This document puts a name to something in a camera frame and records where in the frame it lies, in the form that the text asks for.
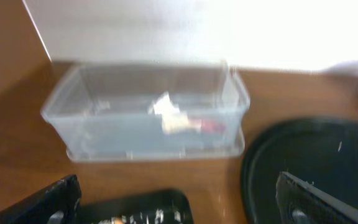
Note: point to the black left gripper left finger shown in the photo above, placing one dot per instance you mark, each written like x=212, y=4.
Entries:
x=55, y=203

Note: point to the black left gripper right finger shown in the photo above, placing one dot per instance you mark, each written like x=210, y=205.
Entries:
x=300, y=202

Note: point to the red snack wrapper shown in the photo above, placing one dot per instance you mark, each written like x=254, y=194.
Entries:
x=209, y=126

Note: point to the round black tray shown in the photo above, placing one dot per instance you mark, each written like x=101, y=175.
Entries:
x=320, y=151

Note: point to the black rectangular bin lid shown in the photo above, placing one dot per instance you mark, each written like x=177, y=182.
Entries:
x=167, y=199

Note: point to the pile of food scraps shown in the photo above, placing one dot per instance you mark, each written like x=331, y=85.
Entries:
x=157, y=216

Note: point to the clear plastic bin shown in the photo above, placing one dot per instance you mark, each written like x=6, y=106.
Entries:
x=100, y=111

